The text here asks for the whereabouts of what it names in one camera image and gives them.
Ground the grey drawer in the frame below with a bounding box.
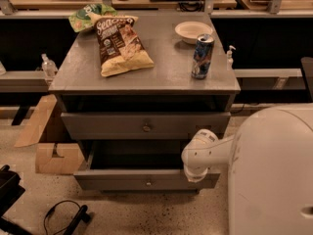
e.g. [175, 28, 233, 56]
[74, 140, 220, 192]
[61, 113, 230, 140]

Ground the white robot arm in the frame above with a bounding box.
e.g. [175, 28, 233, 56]
[181, 103, 313, 235]

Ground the grey drawer cabinet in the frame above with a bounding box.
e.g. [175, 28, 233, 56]
[48, 11, 241, 194]

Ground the grey top drawer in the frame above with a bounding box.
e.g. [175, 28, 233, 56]
[61, 113, 230, 140]

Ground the black stand leg left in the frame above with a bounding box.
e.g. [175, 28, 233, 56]
[63, 205, 91, 235]

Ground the cardboard box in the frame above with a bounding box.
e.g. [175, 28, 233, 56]
[15, 94, 84, 175]

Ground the small pump bottle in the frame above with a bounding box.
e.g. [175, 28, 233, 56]
[226, 45, 236, 70]

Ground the blue drink can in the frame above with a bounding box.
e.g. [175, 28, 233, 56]
[192, 33, 214, 79]

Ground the brown yellow chip bag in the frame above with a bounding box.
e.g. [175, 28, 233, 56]
[91, 14, 155, 77]

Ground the white bowl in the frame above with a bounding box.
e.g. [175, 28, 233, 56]
[175, 22, 213, 44]

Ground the clear sanitizer bottle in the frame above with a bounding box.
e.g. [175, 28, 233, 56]
[41, 54, 58, 78]

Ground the black equipment left corner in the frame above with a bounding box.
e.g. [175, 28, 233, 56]
[0, 164, 32, 235]

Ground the green snack bag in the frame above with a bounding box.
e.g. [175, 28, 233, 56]
[68, 4, 117, 32]

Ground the black cable on floor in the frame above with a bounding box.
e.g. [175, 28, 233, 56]
[43, 200, 81, 235]

